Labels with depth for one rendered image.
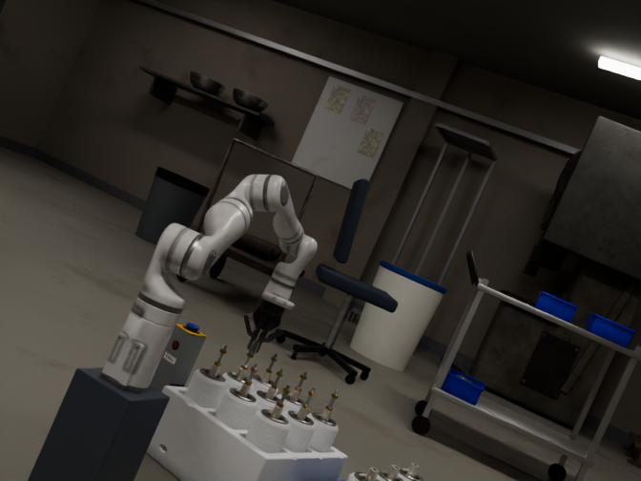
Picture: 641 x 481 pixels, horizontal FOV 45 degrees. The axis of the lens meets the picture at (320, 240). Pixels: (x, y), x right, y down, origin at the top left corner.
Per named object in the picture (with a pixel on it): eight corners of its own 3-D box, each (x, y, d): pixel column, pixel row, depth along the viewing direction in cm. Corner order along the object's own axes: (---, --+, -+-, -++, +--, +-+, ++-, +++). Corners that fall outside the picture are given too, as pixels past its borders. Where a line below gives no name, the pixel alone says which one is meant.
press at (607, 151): (586, 428, 716) (704, 167, 710) (581, 442, 605) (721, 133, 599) (453, 364, 767) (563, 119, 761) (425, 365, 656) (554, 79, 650)
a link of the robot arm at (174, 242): (162, 218, 148) (126, 300, 149) (206, 238, 147) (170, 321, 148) (177, 220, 158) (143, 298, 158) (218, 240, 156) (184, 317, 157)
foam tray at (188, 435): (236, 527, 185) (266, 458, 185) (136, 446, 207) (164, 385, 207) (322, 514, 217) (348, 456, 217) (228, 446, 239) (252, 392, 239)
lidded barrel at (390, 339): (399, 375, 535) (438, 285, 534) (333, 341, 556) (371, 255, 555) (418, 373, 585) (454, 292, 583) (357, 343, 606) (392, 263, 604)
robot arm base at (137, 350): (128, 394, 147) (164, 312, 147) (93, 372, 151) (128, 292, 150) (155, 392, 156) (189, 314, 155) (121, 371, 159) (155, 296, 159)
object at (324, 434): (277, 474, 212) (303, 413, 211) (287, 467, 221) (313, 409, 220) (308, 491, 209) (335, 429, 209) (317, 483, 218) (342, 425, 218)
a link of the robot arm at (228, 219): (257, 208, 170) (217, 191, 171) (206, 252, 146) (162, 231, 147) (244, 244, 174) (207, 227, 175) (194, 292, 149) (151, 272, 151)
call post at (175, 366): (145, 435, 218) (190, 334, 217) (131, 423, 222) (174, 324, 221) (163, 435, 224) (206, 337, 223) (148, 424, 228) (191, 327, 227)
